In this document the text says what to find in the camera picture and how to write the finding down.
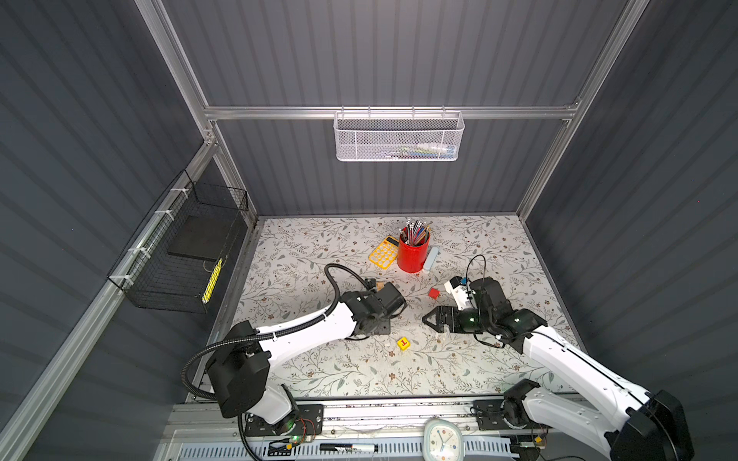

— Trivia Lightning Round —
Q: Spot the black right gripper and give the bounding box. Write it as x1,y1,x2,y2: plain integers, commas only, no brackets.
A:
421,304,491,333

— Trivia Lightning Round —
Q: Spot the yellow letter cube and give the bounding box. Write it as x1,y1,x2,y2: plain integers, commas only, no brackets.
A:
397,337,411,351

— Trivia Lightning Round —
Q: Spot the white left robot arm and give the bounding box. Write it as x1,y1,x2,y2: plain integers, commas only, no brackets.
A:
206,282,407,434

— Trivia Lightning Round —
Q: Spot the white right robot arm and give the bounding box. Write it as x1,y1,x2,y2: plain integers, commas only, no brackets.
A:
423,277,695,460

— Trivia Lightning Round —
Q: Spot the yellow calculator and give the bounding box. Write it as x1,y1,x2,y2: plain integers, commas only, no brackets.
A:
368,235,399,270

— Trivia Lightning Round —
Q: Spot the red pen cup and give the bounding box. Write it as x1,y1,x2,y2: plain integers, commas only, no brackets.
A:
396,228,430,274

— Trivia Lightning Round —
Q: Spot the grey flat eraser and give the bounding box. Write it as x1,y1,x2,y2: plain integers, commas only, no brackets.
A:
423,246,440,272

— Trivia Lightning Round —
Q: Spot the bundle of pens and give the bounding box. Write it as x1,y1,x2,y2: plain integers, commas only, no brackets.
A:
400,219,430,247

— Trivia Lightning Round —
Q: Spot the white analog clock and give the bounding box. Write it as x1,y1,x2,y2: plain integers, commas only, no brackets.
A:
422,419,465,461

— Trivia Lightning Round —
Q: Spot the black marker pen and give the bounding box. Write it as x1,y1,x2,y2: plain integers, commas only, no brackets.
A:
319,443,379,453

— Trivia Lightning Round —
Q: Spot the yellow highlighter pen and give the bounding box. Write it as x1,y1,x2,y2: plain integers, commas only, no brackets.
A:
201,259,224,305

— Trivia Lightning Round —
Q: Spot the black foam pad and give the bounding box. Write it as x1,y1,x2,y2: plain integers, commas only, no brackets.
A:
167,215,234,262

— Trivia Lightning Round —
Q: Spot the white wire basket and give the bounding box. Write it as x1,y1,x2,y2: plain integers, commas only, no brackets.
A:
332,111,465,163

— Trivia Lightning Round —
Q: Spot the black wire basket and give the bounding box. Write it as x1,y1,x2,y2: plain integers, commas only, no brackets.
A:
108,172,250,314

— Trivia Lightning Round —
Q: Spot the black corrugated cable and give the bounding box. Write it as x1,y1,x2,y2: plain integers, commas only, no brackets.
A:
181,263,370,401

